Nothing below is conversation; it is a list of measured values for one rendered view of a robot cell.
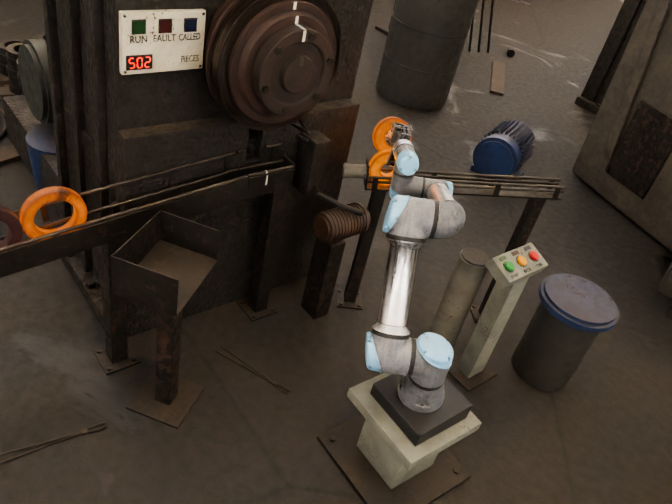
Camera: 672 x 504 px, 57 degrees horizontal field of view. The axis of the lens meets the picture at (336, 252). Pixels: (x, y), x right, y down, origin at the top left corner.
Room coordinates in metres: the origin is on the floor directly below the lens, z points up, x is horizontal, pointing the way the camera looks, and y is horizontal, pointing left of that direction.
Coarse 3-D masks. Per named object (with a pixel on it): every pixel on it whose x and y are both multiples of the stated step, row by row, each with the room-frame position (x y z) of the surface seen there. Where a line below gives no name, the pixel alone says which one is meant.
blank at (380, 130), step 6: (384, 120) 2.24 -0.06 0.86; (390, 120) 2.25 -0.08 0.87; (396, 120) 2.26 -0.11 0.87; (402, 120) 2.26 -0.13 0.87; (378, 126) 2.23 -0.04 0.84; (384, 126) 2.24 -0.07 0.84; (390, 126) 2.24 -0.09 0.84; (378, 132) 2.22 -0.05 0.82; (384, 132) 2.23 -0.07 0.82; (372, 138) 2.23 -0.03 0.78; (378, 138) 2.22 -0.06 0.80; (384, 138) 2.22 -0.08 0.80; (378, 144) 2.21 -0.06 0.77; (384, 144) 2.22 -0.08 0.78; (378, 150) 2.21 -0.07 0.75
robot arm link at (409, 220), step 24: (408, 216) 1.53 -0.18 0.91; (432, 216) 1.54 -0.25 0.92; (408, 240) 1.50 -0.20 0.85; (408, 264) 1.48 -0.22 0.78; (384, 288) 1.45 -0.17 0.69; (408, 288) 1.45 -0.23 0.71; (384, 312) 1.40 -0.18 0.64; (384, 336) 1.35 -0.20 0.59; (408, 336) 1.38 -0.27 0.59; (384, 360) 1.31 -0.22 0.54; (408, 360) 1.32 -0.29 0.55
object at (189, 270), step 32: (160, 224) 1.52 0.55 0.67; (192, 224) 1.50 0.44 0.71; (128, 256) 1.34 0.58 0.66; (160, 256) 1.45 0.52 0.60; (192, 256) 1.48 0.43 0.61; (128, 288) 1.26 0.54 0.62; (160, 288) 1.24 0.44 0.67; (192, 288) 1.35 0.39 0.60; (160, 320) 1.37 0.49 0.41; (160, 352) 1.37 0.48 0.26; (160, 384) 1.37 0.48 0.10; (192, 384) 1.48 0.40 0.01; (160, 416) 1.32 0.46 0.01
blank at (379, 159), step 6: (384, 150) 2.17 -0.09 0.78; (390, 150) 2.17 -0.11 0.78; (378, 156) 2.14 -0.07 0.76; (384, 156) 2.15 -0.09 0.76; (372, 162) 2.14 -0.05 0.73; (378, 162) 2.14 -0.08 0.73; (384, 162) 2.15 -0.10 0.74; (372, 168) 2.14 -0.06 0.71; (378, 168) 2.14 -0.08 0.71; (372, 174) 2.14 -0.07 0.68; (378, 174) 2.15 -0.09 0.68; (384, 174) 2.17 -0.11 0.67; (390, 174) 2.18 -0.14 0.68; (378, 180) 2.15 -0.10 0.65; (384, 180) 2.15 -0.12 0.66; (390, 180) 2.16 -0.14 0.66
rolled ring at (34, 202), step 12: (36, 192) 1.39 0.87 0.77; (48, 192) 1.40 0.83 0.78; (60, 192) 1.42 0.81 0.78; (72, 192) 1.44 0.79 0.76; (24, 204) 1.36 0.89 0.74; (36, 204) 1.37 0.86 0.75; (72, 204) 1.44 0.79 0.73; (84, 204) 1.46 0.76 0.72; (24, 216) 1.34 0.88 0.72; (72, 216) 1.46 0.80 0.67; (84, 216) 1.46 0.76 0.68; (24, 228) 1.34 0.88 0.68; (36, 228) 1.36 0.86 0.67; (60, 228) 1.43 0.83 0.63
